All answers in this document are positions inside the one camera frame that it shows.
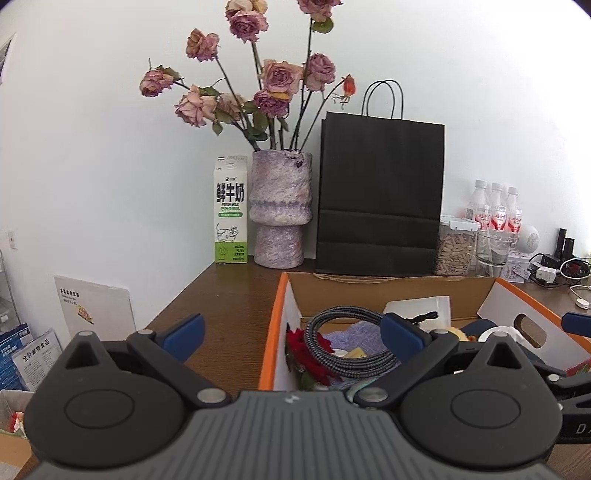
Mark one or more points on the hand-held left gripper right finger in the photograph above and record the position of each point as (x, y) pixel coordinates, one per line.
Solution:
(401, 334)

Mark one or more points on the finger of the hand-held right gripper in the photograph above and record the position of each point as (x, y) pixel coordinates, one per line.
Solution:
(575, 386)
(579, 324)

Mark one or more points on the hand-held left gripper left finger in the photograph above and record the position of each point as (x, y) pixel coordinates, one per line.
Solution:
(184, 334)

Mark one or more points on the purple fabric pouch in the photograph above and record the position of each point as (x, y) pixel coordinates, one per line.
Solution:
(364, 334)

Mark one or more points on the yellow rectangular block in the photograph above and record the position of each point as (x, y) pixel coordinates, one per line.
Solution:
(356, 353)

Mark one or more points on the yellow and white plush toy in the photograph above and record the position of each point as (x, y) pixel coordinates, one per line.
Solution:
(457, 333)

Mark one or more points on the white plastic bottle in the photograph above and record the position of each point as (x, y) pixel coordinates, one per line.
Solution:
(508, 331)

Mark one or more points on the navy zipper pouch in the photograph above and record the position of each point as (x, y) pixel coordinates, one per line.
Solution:
(475, 325)

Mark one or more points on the red cardboard box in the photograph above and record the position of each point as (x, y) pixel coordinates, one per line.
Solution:
(323, 290)

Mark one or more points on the red fabric rose clip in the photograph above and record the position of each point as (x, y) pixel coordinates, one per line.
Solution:
(300, 351)

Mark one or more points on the wooden desktop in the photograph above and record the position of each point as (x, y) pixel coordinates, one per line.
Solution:
(231, 300)

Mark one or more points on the white flat tray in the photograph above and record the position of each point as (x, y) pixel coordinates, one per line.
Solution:
(415, 307)

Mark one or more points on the white plug adapter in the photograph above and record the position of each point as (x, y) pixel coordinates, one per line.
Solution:
(547, 274)

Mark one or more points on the black cosmetic bottles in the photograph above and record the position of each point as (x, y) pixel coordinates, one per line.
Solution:
(565, 242)

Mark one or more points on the white printed tin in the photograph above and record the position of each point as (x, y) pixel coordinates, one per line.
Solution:
(517, 267)

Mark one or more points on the white round speaker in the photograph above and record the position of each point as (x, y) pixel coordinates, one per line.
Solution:
(530, 239)

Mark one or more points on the clear seed container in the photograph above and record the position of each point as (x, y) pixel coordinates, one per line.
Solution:
(455, 251)

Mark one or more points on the red label water bottle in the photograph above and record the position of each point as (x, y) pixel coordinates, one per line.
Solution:
(478, 207)
(513, 214)
(497, 210)

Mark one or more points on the white green milk carton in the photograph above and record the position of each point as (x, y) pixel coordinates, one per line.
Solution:
(231, 207)

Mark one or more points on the black paper bag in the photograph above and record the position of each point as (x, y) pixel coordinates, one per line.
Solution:
(378, 194)

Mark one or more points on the white pet food bag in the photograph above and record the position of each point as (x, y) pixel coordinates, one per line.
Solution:
(39, 360)

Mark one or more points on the purple stone vase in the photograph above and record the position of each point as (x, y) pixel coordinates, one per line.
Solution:
(279, 207)

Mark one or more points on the blue pet food bag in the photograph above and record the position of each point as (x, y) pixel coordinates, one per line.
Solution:
(11, 360)

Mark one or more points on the cardboard trash bin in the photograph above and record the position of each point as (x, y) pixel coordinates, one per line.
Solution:
(14, 438)

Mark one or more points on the dried pink roses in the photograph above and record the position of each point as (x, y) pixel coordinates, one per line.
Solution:
(277, 78)

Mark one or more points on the white wall panel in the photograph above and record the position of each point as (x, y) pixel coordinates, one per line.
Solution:
(97, 314)

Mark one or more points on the white wall socket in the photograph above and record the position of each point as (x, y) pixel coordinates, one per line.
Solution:
(11, 239)

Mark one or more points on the wall poster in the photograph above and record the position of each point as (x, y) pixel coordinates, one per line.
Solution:
(5, 57)

